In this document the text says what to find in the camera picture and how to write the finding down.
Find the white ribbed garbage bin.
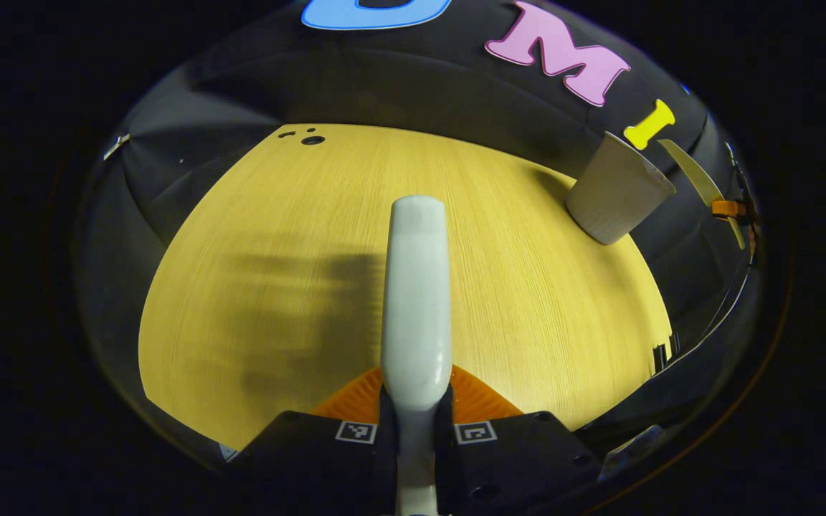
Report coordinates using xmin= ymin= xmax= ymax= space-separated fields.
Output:
xmin=565 ymin=131 xmax=677 ymax=246

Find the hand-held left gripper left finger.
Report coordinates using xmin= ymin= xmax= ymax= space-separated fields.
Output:
xmin=230 ymin=367 xmax=398 ymax=513

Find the grey dustpan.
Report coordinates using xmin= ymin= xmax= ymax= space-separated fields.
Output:
xmin=658 ymin=138 xmax=748 ymax=250

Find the black backdrop cloth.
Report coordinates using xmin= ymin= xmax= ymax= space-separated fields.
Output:
xmin=76 ymin=0 xmax=758 ymax=431

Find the wooden desktop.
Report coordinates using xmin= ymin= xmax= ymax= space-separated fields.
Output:
xmin=138 ymin=123 xmax=673 ymax=451

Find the small white broom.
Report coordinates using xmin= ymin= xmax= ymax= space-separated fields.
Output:
xmin=380 ymin=195 xmax=453 ymax=516

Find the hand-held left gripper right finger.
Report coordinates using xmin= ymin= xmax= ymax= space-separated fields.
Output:
xmin=435 ymin=364 xmax=604 ymax=513

